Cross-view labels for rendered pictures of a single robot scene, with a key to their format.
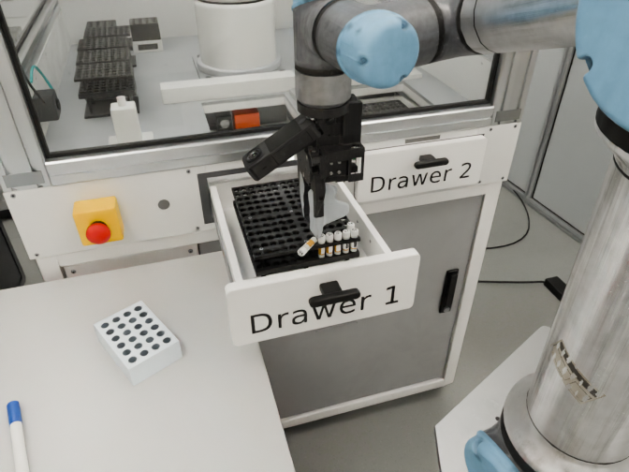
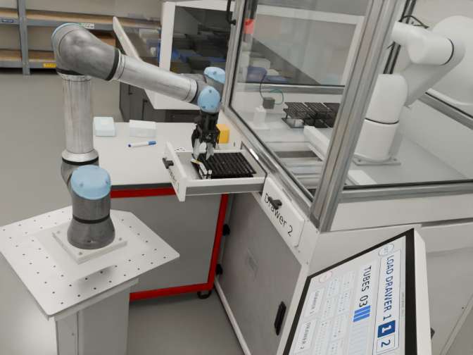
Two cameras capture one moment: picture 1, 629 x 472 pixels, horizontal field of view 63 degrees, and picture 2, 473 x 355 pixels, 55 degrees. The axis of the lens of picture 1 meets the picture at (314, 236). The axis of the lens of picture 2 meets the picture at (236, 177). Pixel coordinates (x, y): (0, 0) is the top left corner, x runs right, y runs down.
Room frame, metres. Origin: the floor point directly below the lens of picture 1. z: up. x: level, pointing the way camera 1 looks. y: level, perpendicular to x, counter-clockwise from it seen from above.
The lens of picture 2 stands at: (0.59, -1.59, 1.74)
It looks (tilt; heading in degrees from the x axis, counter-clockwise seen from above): 29 degrees down; 82
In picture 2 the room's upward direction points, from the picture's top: 10 degrees clockwise
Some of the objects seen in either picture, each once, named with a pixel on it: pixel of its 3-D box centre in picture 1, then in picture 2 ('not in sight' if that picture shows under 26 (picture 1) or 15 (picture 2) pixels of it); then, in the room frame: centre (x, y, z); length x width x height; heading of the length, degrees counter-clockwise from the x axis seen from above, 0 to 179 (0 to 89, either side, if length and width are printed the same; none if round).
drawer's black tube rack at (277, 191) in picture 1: (291, 226); (222, 169); (0.76, 0.04, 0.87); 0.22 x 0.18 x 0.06; 17
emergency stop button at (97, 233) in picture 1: (98, 231); not in sight; (0.73, 0.38, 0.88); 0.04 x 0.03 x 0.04; 107
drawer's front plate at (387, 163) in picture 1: (420, 169); (281, 209); (0.96, -0.23, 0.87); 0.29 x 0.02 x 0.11; 107
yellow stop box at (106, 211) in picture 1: (98, 221); (221, 133); (0.76, 0.39, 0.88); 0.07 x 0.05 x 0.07; 107
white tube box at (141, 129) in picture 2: not in sight; (142, 129); (0.38, 0.53, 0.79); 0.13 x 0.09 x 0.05; 7
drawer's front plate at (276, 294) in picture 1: (326, 296); (174, 170); (0.57, -0.02, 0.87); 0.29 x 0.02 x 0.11; 107
